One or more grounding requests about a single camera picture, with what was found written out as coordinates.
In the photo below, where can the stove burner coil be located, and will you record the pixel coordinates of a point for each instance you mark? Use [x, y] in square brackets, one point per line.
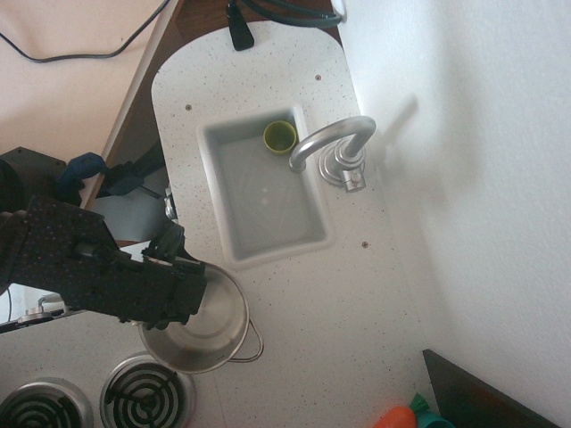
[140, 392]
[47, 402]

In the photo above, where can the silver metal pot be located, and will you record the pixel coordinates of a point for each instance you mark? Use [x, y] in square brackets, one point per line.
[222, 331]

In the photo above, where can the right stove burner coil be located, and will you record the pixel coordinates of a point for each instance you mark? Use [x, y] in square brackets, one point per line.
[140, 392]

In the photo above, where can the silver curved faucet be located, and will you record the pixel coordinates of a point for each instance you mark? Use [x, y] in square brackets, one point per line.
[342, 152]

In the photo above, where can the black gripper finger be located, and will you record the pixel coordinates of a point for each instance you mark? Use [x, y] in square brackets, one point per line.
[168, 247]

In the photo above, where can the black clamp handle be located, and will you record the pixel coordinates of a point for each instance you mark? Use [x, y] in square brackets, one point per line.
[241, 37]

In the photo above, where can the orange toy carrot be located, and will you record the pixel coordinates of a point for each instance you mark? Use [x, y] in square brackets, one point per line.
[397, 417]

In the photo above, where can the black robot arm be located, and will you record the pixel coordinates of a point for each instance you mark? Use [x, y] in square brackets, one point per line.
[48, 242]

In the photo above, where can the left stove burner coil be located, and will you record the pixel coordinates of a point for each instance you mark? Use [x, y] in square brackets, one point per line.
[47, 402]

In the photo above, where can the grey sink basin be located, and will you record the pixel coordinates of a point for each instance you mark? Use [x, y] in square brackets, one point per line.
[264, 210]

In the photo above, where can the blue clamp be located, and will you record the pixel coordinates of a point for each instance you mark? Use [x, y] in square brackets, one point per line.
[71, 181]

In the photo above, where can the green plastic cup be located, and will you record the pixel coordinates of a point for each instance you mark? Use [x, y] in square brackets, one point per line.
[280, 137]

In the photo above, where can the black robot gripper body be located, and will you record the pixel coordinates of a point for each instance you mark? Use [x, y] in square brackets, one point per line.
[152, 291]

